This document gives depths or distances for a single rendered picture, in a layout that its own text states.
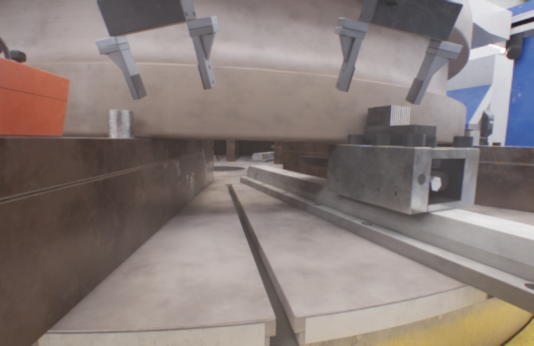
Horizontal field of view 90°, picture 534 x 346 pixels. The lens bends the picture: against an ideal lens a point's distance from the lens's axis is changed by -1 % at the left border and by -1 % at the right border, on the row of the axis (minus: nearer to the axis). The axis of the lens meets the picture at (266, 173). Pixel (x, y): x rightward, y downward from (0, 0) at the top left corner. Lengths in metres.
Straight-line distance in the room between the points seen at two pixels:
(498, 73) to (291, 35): 5.99
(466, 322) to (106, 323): 0.97
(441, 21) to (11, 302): 0.81
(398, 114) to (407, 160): 0.30
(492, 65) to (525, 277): 6.17
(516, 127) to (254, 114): 4.79
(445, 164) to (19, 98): 1.24
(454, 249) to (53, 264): 1.03
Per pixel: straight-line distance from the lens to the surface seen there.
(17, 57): 0.76
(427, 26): 0.51
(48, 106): 0.69
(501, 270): 0.98
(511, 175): 2.15
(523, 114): 5.47
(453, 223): 1.02
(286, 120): 1.10
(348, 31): 0.47
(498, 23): 5.29
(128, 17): 0.50
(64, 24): 1.51
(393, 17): 0.48
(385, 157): 1.03
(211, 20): 0.46
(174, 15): 0.47
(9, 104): 0.62
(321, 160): 1.54
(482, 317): 1.17
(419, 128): 1.13
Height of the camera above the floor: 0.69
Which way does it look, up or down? 7 degrees down
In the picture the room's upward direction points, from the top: 1 degrees clockwise
